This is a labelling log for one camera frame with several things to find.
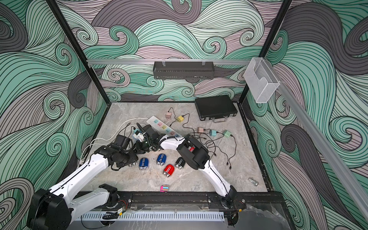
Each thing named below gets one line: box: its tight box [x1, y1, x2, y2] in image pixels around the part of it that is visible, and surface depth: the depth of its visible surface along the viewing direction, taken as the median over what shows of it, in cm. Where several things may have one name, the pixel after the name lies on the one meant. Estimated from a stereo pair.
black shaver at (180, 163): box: [174, 157, 186, 170], surface depth 85 cm
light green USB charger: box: [223, 129, 232, 138], surface depth 100 cm
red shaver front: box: [162, 163, 175, 178], surface depth 83 cm
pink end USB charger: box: [165, 112, 173, 120], surface depth 113 cm
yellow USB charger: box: [176, 115, 184, 123], surface depth 109 cm
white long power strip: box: [146, 115, 184, 138], surface depth 103 cm
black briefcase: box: [194, 94, 238, 123], surface depth 116 cm
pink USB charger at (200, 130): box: [196, 126, 204, 133], surface depth 103 cm
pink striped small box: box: [160, 184, 170, 194], surface depth 77 cm
